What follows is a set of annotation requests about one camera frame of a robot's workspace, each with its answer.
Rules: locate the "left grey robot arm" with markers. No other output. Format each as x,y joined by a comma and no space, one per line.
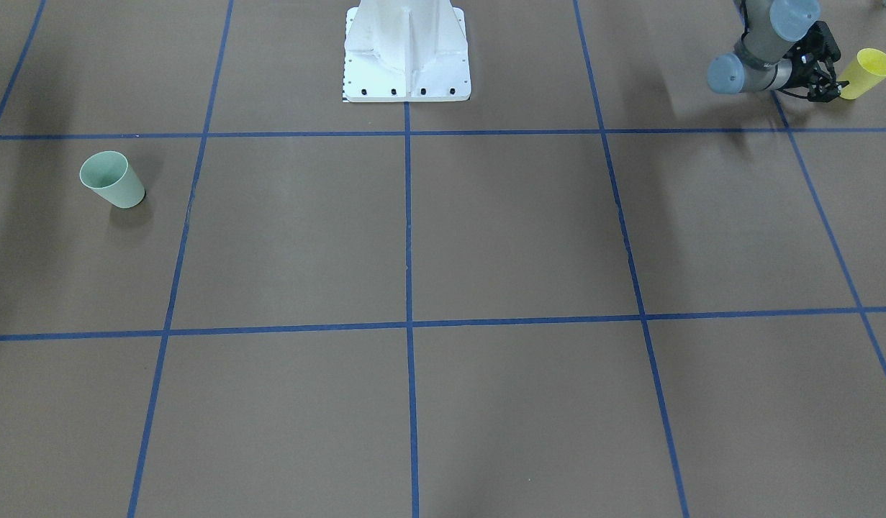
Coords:
784,47

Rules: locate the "pale green plastic cup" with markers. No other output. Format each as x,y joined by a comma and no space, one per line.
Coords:
110,175

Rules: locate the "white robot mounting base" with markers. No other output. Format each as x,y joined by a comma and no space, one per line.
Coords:
406,51

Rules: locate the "yellow plastic cup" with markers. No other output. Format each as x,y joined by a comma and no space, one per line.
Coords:
864,72

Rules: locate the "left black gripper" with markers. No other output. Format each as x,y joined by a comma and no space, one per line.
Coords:
805,73

